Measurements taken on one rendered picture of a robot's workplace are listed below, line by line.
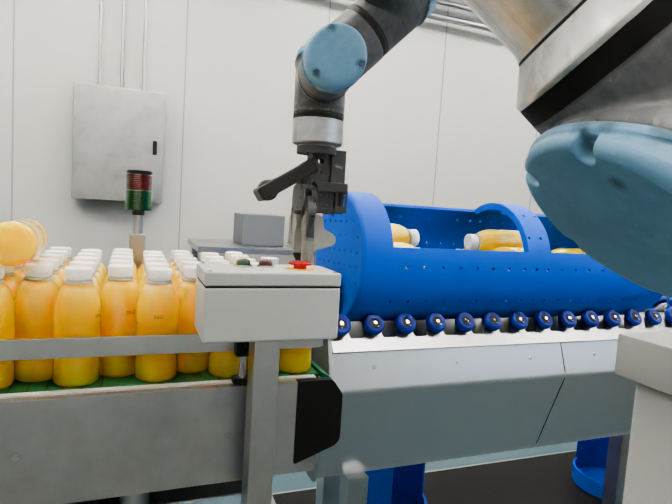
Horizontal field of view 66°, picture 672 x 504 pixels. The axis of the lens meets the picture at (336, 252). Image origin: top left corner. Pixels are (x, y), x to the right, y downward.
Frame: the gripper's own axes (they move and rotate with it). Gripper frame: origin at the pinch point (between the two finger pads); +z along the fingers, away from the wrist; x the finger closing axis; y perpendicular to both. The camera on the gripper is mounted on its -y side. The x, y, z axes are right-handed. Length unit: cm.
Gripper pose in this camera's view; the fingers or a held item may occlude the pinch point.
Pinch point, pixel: (299, 258)
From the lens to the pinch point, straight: 93.5
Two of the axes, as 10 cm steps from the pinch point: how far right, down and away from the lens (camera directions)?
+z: -0.6, 9.9, 0.8
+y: 9.3, 0.3, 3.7
